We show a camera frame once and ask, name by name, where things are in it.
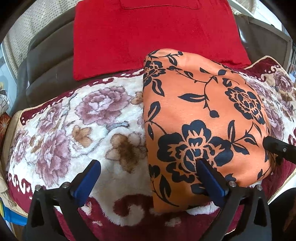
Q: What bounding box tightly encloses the large red cushion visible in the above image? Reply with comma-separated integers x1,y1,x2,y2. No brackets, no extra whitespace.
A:
73,1,251,81

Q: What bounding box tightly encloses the dark brown leather sofa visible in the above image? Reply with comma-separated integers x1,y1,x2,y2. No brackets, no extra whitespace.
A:
11,8,293,115

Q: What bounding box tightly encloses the floral plush sofa blanket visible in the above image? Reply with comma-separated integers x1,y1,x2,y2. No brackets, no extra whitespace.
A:
1,56,295,240

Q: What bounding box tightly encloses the beige dotted curtain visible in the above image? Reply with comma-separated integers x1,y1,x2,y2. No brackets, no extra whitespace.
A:
3,0,79,76

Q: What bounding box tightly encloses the orange floral blouse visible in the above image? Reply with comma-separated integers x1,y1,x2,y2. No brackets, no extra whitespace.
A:
143,49,275,213

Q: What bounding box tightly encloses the blue yellow toy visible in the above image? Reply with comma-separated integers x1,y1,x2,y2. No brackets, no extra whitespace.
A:
0,200,27,226

